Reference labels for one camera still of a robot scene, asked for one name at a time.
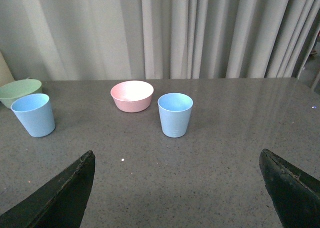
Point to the grey curtain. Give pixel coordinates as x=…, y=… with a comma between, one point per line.
x=157, y=39

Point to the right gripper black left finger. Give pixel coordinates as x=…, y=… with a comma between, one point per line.
x=59, y=203

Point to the pink bowl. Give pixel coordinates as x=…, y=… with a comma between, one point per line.
x=132, y=96

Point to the blue cup left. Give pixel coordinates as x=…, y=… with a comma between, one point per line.
x=35, y=113

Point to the blue cup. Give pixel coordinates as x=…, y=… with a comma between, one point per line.
x=174, y=112
x=35, y=113

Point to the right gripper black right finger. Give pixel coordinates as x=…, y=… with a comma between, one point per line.
x=294, y=193

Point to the blue cup right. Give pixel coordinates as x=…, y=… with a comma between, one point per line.
x=174, y=112

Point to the green bowl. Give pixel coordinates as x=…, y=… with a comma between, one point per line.
x=18, y=89

